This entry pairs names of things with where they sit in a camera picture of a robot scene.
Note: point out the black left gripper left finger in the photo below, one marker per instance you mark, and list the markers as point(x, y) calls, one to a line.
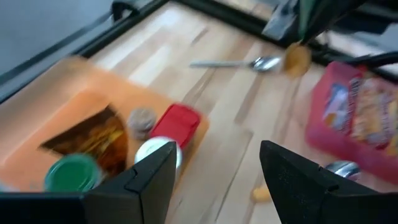
point(124, 199)

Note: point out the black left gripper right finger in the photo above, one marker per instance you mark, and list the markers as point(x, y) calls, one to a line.
point(311, 196)

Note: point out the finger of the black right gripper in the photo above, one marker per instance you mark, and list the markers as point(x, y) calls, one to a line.
point(281, 21)
point(329, 15)

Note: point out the plain silver spoon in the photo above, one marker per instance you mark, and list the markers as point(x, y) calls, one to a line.
point(264, 63)

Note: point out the bagel seasoning jar white lid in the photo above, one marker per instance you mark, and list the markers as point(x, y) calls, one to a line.
point(149, 147)

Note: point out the green spice jar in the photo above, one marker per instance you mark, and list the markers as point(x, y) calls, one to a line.
point(73, 172)

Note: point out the brown food pouch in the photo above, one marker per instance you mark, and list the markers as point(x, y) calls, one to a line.
point(93, 140)

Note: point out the small glass jar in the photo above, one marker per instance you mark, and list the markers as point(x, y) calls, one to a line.
point(141, 123)

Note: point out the white ramen packet blue edge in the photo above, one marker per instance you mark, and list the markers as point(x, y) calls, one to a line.
point(337, 105)

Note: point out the red-lidded spice container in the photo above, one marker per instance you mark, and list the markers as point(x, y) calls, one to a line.
point(177, 124)

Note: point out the orange yellow snack packet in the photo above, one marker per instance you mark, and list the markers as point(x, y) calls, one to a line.
point(373, 115)

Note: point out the pink plastic tray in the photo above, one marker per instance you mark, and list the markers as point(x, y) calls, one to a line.
point(320, 140)

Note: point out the orange translucent plastic bin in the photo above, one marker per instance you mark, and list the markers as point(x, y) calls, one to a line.
point(46, 102)

